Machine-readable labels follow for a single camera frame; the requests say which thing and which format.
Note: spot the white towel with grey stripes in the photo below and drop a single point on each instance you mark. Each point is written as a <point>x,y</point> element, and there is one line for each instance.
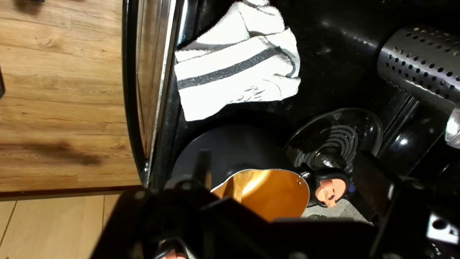
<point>237,68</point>

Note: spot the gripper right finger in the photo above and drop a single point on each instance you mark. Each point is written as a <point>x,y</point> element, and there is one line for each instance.
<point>406,223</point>

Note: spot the perforated metal utensil holder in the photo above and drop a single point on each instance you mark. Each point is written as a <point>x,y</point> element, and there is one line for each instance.
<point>420,64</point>

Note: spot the dark grey round plate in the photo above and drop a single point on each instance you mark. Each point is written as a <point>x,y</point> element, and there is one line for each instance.
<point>233,147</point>

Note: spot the black stove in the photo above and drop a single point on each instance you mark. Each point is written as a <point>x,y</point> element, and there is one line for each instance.
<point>337,64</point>

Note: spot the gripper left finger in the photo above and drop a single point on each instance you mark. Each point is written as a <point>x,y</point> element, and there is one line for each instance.
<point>169,219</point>

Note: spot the pot with orange inside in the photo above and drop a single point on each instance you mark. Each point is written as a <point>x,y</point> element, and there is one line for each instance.
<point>273,194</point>

